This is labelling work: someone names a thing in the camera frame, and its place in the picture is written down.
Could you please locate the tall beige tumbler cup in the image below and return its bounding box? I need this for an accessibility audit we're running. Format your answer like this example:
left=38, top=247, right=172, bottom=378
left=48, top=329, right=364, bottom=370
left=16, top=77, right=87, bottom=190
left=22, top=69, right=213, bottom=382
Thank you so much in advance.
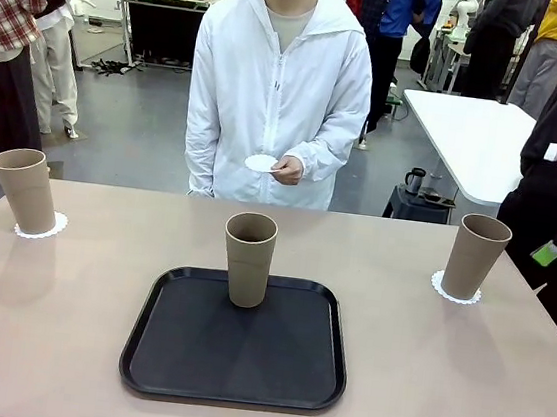
left=216, top=210, right=281, bottom=312
left=0, top=145, right=64, bottom=238
left=438, top=210, right=516, bottom=305

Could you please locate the white scalloped paper coaster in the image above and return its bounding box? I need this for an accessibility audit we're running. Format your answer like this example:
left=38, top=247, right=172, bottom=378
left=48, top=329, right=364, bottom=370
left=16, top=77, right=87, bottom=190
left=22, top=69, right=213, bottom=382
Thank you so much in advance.
left=12, top=207, right=71, bottom=245
left=243, top=152, right=285, bottom=176
left=428, top=268, right=484, bottom=307

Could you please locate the person's right forearm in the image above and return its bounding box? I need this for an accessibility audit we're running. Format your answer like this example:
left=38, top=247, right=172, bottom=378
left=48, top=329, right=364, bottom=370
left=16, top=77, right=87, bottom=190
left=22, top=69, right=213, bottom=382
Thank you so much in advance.
left=178, top=122, right=223, bottom=198

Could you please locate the person's left hand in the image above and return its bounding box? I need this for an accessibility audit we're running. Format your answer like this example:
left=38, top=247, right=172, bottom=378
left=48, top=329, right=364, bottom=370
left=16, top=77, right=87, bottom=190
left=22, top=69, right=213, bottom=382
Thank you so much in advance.
left=269, top=153, right=307, bottom=189

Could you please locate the white rounded table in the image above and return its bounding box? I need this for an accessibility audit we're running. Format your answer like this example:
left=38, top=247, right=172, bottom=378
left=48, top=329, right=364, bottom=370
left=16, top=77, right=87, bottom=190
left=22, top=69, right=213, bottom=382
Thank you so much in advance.
left=391, top=88, right=541, bottom=211

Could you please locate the black step stool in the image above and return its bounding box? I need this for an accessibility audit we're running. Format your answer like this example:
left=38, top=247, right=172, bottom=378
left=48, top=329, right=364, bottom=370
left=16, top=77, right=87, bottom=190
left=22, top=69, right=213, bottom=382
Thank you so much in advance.
left=381, top=182, right=459, bottom=226

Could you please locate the steel thermos mug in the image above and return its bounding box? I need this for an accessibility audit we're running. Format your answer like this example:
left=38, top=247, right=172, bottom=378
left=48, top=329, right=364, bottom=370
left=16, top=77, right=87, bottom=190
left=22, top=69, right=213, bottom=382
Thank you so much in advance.
left=403, top=166, right=428, bottom=196

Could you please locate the black stand pole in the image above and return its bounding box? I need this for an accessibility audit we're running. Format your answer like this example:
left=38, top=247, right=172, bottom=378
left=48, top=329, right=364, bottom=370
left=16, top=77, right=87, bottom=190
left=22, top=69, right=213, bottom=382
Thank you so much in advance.
left=500, top=0, right=550, bottom=108

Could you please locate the bystander in black coat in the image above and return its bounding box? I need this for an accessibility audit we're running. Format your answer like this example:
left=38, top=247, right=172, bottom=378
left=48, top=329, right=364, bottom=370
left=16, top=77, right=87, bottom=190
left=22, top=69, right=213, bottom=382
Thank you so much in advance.
left=457, top=0, right=545, bottom=105

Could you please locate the black hanging bag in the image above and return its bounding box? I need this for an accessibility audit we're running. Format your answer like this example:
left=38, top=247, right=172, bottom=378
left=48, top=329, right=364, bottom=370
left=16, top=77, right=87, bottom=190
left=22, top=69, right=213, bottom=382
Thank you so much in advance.
left=408, top=35, right=434, bottom=77

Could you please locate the bystander in blue jacket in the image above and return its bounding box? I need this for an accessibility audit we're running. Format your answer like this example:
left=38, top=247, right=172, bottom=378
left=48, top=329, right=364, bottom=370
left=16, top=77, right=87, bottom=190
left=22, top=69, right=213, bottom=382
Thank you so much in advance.
left=347, top=0, right=443, bottom=141

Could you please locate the person in white jacket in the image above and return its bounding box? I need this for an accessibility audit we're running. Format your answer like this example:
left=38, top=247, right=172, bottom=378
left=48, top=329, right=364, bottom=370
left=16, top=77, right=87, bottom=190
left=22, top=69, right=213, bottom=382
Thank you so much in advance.
left=177, top=0, right=384, bottom=217

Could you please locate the black plastic serving tray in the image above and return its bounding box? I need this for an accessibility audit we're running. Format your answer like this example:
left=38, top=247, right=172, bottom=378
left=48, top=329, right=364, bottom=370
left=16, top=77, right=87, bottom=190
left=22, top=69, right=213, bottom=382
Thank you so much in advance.
left=114, top=259, right=359, bottom=417

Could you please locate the workbench with black panel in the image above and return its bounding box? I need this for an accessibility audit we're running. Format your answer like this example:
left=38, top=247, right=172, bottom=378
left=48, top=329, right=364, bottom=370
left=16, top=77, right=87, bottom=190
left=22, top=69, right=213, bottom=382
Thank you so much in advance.
left=103, top=0, right=223, bottom=86

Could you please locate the bystander in black vest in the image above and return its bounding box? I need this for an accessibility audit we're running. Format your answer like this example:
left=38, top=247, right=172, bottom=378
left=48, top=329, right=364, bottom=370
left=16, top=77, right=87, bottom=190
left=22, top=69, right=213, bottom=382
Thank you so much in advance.
left=4, top=0, right=95, bottom=140

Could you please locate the dark floor cable clutter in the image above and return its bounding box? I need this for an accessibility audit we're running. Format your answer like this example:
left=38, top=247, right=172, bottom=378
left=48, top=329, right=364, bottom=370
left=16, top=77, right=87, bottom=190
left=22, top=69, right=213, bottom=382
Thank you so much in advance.
left=89, top=58, right=143, bottom=81

